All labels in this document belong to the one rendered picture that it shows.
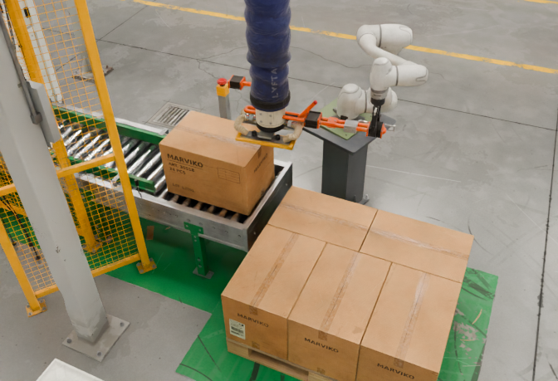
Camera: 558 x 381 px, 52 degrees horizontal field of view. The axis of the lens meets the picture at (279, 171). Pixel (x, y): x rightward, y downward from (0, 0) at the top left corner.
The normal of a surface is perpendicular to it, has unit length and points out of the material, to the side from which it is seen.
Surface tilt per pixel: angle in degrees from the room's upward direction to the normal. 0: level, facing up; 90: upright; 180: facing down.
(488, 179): 0
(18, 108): 90
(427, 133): 0
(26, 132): 90
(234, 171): 90
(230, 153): 0
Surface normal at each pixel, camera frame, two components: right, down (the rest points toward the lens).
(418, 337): -0.02, -0.77
